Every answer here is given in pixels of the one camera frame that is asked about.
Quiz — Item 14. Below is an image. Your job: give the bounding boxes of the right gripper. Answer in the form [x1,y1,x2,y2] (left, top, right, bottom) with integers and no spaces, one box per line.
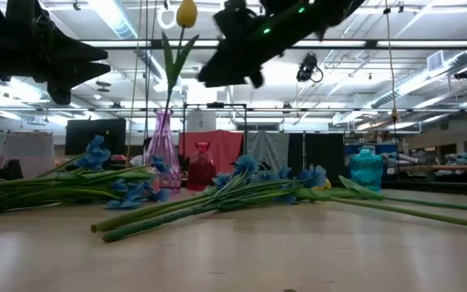
[197,8,299,89]

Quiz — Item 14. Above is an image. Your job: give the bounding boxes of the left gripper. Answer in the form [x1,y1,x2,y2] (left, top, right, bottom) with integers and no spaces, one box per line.
[0,0,112,105]

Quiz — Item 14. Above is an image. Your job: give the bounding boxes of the purple glass vase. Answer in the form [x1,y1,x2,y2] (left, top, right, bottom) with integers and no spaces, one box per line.
[144,108,182,192]

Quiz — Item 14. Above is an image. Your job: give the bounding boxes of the red glass vase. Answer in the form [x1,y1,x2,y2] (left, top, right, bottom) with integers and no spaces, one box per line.
[187,141,217,191]

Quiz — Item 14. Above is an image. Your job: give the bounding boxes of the teal glass vase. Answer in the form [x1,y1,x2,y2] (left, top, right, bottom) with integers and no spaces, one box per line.
[349,148,384,194]

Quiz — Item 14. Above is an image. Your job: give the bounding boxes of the black monitor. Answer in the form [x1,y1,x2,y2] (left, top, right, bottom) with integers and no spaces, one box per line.
[64,118,127,157]

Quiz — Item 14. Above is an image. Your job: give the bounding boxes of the red cloth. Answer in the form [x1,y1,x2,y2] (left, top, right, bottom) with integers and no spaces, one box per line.
[178,129,245,176]

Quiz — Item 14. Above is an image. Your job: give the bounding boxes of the pale room divider panel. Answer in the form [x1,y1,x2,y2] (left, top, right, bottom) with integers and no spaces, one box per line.
[0,130,56,179]

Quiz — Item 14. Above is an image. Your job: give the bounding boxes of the grey cloth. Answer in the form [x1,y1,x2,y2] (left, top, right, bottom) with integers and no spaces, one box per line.
[244,131,290,182]

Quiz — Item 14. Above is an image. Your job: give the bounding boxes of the person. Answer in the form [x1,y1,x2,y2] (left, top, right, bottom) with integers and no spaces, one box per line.
[129,136,153,168]

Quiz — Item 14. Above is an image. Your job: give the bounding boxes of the black curtain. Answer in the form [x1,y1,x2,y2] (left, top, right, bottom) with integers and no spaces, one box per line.
[288,132,346,183]

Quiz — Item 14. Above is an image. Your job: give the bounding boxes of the blue crate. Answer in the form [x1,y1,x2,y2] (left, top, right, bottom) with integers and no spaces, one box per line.
[345,142,399,156]

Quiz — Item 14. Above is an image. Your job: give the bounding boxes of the white ceiling air vent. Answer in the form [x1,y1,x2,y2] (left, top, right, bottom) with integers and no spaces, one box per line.
[426,49,445,72]

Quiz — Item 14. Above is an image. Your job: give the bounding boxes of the wooden workbench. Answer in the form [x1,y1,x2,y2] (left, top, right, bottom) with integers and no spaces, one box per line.
[395,163,467,183]

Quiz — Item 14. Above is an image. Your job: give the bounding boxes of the black stand frame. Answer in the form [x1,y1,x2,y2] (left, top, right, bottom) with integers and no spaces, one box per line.
[182,102,248,179]

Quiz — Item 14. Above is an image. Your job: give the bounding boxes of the thin hanging cable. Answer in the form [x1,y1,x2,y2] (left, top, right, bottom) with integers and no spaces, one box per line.
[126,0,144,168]
[144,0,150,141]

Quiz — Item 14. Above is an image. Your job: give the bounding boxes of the hanging black camera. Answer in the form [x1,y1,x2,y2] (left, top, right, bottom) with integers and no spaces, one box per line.
[296,52,324,84]

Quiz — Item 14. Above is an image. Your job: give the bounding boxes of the white ring light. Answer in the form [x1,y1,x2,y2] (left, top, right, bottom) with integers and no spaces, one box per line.
[156,5,178,31]

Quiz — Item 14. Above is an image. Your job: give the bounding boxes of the thin black overhead rail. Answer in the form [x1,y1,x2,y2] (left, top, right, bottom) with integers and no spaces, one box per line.
[0,107,467,114]

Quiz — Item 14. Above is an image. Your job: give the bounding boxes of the black overhead rail with lights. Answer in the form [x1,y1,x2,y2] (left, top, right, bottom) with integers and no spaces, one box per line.
[79,38,467,51]

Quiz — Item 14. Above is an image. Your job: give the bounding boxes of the hanging cable with yellow plug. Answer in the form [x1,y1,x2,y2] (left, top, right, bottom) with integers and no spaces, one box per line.
[383,0,401,182]

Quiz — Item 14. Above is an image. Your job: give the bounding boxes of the black aluminium table frame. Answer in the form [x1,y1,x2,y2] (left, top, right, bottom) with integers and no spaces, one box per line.
[381,180,467,198]

